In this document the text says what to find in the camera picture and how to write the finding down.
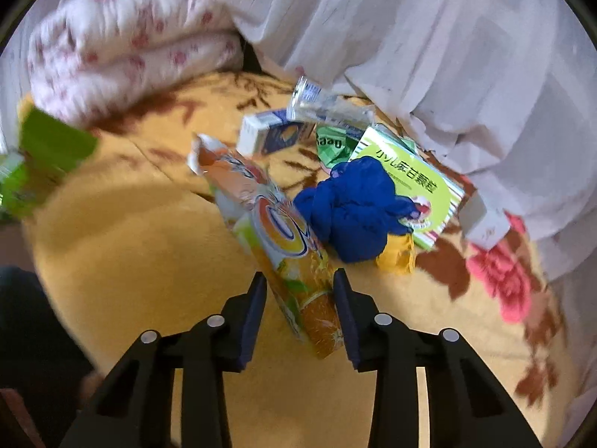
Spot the orange juice snack wrapper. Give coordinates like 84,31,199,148
187,134,343,358

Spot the green yellow medicine box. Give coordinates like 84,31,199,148
350,124,465,250

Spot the yellow floral plush blanket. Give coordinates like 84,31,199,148
26,73,578,447

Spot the blue crumpled cloth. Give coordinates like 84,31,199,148
293,157,420,263

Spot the rolled floral pink quilt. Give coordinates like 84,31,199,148
27,0,243,127

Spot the yellow crumpled wrapper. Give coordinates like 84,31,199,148
375,235,416,275

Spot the white sheer curtain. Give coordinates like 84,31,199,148
60,0,597,281

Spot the green crumpled wrapper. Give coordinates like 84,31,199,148
316,125,360,169

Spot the clear crumpled plastic wrapper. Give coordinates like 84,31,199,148
286,76,375,131

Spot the yellow green snack wrapper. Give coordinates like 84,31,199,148
1,107,98,221

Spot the small white box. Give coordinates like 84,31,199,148
458,192,510,251

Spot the blue white carton box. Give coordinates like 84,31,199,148
236,109,315,157

